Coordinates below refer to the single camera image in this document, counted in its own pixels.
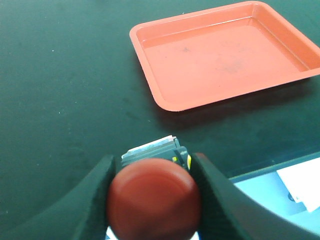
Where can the red plastic tray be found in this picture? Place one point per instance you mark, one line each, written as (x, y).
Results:
(203, 57)

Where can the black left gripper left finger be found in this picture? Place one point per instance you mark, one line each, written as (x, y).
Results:
(79, 215)

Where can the red mushroom push button switch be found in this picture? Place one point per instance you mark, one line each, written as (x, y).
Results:
(153, 196)

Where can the white paper sheet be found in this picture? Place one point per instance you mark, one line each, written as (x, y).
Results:
(302, 180)

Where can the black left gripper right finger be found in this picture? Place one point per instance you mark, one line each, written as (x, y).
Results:
(229, 214)

